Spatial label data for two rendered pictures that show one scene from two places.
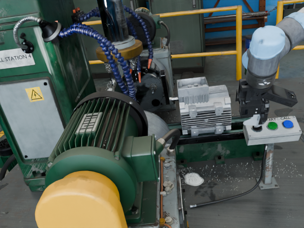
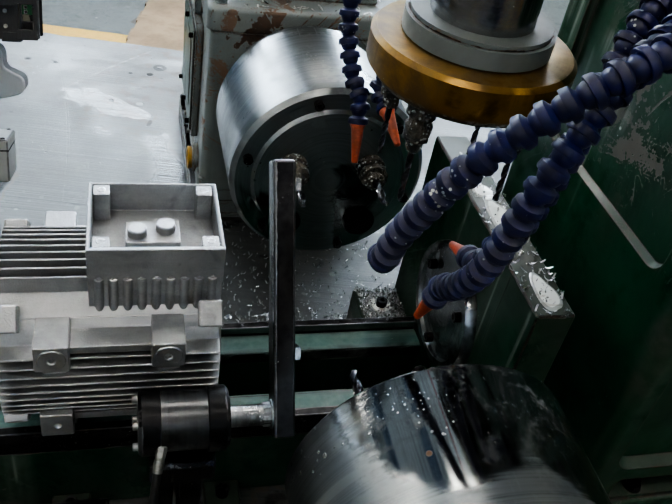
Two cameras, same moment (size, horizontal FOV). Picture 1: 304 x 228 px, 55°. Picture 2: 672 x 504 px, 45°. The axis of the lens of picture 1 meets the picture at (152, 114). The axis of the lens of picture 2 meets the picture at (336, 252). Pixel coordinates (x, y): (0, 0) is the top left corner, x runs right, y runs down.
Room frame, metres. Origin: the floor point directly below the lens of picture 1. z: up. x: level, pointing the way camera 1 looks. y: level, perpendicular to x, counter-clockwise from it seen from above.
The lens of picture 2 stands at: (1.67, -0.28, 1.61)
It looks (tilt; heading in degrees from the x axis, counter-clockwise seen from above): 39 degrees down; 154
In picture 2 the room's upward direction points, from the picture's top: 12 degrees clockwise
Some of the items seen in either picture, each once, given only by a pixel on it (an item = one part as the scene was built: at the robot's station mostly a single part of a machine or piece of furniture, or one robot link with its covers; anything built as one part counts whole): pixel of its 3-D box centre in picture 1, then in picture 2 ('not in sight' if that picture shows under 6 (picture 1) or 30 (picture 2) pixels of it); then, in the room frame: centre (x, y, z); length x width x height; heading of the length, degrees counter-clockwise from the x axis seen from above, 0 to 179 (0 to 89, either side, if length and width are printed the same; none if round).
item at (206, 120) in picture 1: (203, 109); (112, 316); (1.07, -0.22, 1.02); 0.20 x 0.19 x 0.19; 84
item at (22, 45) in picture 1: (37, 35); not in sight; (0.89, 0.30, 1.46); 0.18 x 0.11 x 0.13; 84
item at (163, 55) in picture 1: (148, 73); not in sight; (1.69, -0.02, 0.99); 0.35 x 0.31 x 0.37; 174
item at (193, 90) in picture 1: (192, 90); (154, 244); (1.08, -0.18, 1.11); 0.12 x 0.11 x 0.07; 84
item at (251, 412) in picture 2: (177, 98); (233, 416); (1.22, -0.13, 1.01); 0.08 x 0.02 x 0.02; 84
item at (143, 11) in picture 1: (149, 44); not in sight; (1.73, -0.06, 1.16); 0.33 x 0.26 x 0.42; 174
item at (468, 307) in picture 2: not in sight; (441, 305); (1.11, 0.14, 1.02); 0.15 x 0.02 x 0.15; 174
